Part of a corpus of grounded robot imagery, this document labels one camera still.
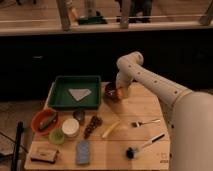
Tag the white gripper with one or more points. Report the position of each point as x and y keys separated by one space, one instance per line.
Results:
x=125 y=92

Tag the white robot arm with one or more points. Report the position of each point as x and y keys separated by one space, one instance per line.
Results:
x=191 y=146

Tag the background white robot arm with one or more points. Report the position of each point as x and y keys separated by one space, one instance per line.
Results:
x=72 y=11

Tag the purple bowl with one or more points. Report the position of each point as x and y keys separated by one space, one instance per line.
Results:
x=108 y=91

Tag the green vegetable in bowl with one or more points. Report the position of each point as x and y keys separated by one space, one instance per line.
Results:
x=44 y=124

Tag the orange bowl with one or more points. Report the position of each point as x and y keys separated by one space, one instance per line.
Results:
x=41 y=118

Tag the yellow stick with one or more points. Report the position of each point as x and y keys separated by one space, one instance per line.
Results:
x=110 y=129

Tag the silver fork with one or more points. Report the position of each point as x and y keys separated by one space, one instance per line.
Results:
x=139 y=123

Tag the grey folded cloth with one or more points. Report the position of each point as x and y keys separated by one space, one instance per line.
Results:
x=79 y=94

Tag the small metal cup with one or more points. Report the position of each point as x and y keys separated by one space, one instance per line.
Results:
x=79 y=115

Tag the green plastic tray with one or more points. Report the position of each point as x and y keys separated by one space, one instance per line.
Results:
x=61 y=99

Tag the black white dish brush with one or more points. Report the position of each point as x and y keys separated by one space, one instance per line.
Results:
x=131 y=152

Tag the white round container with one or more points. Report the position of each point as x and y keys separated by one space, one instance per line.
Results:
x=70 y=127

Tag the blue sponge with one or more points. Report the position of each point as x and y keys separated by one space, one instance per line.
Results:
x=83 y=152

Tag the brown wooden block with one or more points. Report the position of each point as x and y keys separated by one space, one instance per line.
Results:
x=42 y=154

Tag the black stand left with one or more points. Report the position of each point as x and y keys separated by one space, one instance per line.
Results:
x=19 y=131

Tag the wooden post middle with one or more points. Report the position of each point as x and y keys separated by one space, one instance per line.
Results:
x=125 y=10

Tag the wooden post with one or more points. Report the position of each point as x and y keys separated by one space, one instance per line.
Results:
x=125 y=10
x=64 y=17

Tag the wooden post left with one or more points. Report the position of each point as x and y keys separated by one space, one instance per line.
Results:
x=64 y=17

